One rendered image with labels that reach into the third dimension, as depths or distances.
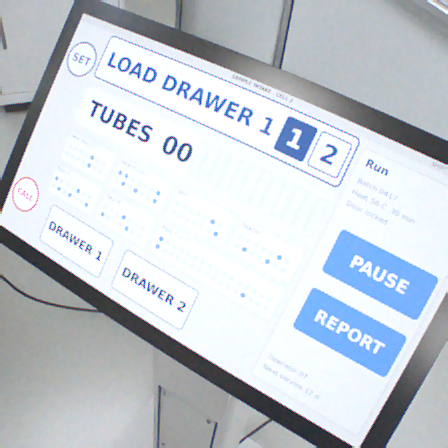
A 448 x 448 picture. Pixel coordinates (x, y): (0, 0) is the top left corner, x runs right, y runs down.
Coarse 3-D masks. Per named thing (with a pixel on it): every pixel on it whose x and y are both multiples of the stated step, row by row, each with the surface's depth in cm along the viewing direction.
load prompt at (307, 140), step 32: (128, 64) 57; (160, 64) 55; (160, 96) 55; (192, 96) 54; (224, 96) 53; (256, 96) 52; (224, 128) 53; (256, 128) 52; (288, 128) 51; (320, 128) 50; (288, 160) 51; (320, 160) 50
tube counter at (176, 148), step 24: (168, 144) 55; (192, 144) 54; (216, 144) 53; (168, 168) 55; (192, 168) 54; (216, 168) 53; (240, 168) 52; (264, 168) 51; (216, 192) 53; (240, 192) 52; (264, 192) 51; (288, 192) 51; (312, 192) 50; (264, 216) 51; (288, 216) 50; (312, 216) 50; (312, 240) 50
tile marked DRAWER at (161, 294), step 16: (128, 256) 56; (128, 272) 56; (144, 272) 56; (160, 272) 55; (112, 288) 57; (128, 288) 56; (144, 288) 56; (160, 288) 55; (176, 288) 54; (192, 288) 54; (144, 304) 56; (160, 304) 55; (176, 304) 54; (192, 304) 54; (176, 320) 54
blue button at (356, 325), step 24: (312, 288) 50; (312, 312) 50; (336, 312) 49; (360, 312) 48; (312, 336) 50; (336, 336) 49; (360, 336) 48; (384, 336) 47; (360, 360) 48; (384, 360) 47
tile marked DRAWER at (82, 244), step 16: (48, 224) 60; (64, 224) 59; (80, 224) 58; (48, 240) 60; (64, 240) 59; (80, 240) 58; (96, 240) 58; (112, 240) 57; (64, 256) 59; (80, 256) 58; (96, 256) 58; (96, 272) 58
